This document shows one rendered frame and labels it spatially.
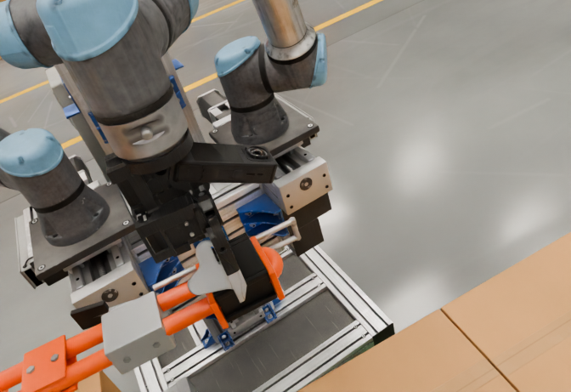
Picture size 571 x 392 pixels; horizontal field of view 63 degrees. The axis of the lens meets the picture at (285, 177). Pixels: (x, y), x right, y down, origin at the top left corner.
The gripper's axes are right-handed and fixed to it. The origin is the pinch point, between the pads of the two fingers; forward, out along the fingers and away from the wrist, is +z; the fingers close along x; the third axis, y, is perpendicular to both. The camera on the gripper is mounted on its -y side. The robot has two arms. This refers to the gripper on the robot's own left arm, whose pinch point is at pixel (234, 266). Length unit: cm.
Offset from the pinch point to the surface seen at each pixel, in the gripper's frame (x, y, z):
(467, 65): -208, -201, 121
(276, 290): 4.6, -3.5, 2.1
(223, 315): 4.6, 3.5, 1.9
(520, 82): -166, -208, 121
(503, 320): -12, -55, 69
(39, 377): 2.5, 24.5, 0.3
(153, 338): 3.7, 11.7, 1.3
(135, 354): 3.8, 14.3, 2.2
